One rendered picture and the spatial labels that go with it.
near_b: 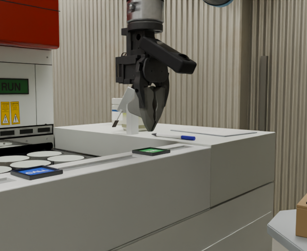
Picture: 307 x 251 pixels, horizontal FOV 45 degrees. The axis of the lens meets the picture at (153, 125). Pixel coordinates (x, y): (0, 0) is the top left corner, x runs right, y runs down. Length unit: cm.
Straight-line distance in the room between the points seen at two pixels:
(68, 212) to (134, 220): 15
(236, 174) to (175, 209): 25
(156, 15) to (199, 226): 46
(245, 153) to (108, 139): 38
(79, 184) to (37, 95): 71
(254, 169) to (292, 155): 191
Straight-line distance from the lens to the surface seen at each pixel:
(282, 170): 299
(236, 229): 101
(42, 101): 127
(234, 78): 285
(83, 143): 116
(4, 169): 96
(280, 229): 78
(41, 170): 60
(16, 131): 122
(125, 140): 102
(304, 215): 74
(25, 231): 55
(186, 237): 82
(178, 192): 77
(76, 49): 399
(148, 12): 73
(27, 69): 124
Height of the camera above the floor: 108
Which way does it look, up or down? 5 degrees down
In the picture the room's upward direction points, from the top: straight up
